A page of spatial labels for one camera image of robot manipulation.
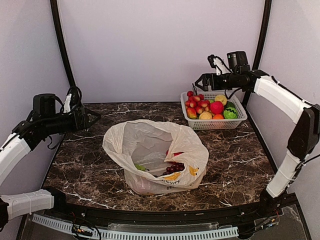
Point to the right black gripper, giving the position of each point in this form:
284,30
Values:
205,77

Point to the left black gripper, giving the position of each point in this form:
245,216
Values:
83,117

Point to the red cherry bunch toy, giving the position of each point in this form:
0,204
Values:
197,101

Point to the red toy apple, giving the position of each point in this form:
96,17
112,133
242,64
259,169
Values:
173,154

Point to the banana print plastic bag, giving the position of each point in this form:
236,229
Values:
145,142

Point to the purple toy grapes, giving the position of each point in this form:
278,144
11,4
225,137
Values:
176,167

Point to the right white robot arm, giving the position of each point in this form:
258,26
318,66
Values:
237,74

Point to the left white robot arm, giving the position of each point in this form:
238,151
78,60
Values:
49,116

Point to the yellow toy fruit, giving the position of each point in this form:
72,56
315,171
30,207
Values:
221,98

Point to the orange toy fruit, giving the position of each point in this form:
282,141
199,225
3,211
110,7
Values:
218,117

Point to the red yellow toy mango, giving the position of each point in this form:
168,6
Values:
191,113

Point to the white plastic basket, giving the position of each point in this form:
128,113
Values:
214,124

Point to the green watermelon toy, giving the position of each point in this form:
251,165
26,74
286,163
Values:
230,111

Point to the green toy pear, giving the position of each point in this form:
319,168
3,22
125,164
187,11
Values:
141,167

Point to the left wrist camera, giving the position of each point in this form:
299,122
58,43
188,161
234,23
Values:
73,100

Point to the right black frame post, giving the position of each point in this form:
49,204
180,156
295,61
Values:
262,34

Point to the black frame post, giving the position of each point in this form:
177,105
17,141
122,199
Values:
262,34
61,42

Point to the black front rail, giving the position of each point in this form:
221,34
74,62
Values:
240,215

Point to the white slotted cable duct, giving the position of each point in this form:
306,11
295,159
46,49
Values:
117,231

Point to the left black frame post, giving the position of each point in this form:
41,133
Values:
61,42

